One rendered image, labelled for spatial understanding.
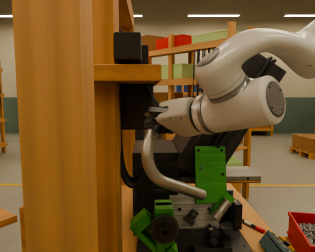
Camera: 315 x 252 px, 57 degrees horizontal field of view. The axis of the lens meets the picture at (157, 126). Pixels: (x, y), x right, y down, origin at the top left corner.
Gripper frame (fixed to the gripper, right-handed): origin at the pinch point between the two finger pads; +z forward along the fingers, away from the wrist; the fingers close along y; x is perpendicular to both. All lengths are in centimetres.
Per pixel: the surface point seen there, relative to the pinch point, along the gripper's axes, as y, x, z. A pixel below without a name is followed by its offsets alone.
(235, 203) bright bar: -64, 2, 21
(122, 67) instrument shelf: 13.8, -8.3, -0.1
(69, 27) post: 31.9, 4.2, -20.5
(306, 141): -561, -268, 232
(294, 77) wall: -755, -609, 378
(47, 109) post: 29.1, 14.3, -15.9
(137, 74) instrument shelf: 10.5, -7.9, -1.8
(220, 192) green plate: -45.5, 3.2, 14.1
